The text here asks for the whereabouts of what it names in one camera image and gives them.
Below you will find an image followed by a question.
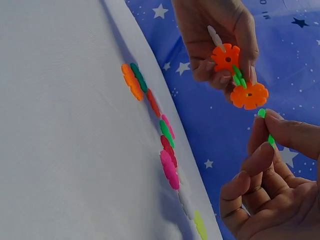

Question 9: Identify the person's left hand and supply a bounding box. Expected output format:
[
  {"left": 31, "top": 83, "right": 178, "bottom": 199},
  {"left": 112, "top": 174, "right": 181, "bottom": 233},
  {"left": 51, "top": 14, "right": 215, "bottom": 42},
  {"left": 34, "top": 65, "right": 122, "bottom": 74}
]
[{"left": 171, "top": 0, "right": 260, "bottom": 103}]

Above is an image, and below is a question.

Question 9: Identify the person's right hand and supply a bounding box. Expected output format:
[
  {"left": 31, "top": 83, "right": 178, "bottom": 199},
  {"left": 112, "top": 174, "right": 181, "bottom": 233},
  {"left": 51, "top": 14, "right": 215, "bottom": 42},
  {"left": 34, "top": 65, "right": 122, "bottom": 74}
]
[{"left": 219, "top": 108, "right": 320, "bottom": 240}]

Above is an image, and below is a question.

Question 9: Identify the white snowflake piece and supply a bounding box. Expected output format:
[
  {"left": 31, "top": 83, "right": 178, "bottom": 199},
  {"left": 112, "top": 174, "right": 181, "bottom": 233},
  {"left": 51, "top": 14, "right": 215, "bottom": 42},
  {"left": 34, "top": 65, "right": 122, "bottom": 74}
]
[{"left": 206, "top": 24, "right": 227, "bottom": 53}]

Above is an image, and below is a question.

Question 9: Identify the orange snowflake piece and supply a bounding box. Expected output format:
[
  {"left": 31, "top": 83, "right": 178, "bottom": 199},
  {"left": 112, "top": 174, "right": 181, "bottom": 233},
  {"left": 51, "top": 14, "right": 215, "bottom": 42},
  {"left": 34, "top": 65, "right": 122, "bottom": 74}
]
[
  {"left": 229, "top": 81, "right": 270, "bottom": 111},
  {"left": 210, "top": 43, "right": 241, "bottom": 76}
]

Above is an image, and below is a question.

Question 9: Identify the green snowflake piece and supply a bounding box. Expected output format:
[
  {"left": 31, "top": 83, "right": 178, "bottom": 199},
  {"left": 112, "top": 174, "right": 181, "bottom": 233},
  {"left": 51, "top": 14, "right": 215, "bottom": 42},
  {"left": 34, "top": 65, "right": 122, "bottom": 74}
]
[
  {"left": 231, "top": 64, "right": 248, "bottom": 90},
  {"left": 257, "top": 108, "right": 276, "bottom": 149}
]

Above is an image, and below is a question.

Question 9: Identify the row of coloured snowflake discs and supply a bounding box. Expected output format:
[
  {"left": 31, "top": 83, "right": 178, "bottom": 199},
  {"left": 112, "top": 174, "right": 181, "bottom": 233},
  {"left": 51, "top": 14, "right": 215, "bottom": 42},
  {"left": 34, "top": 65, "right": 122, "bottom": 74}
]
[{"left": 121, "top": 62, "right": 208, "bottom": 240}]

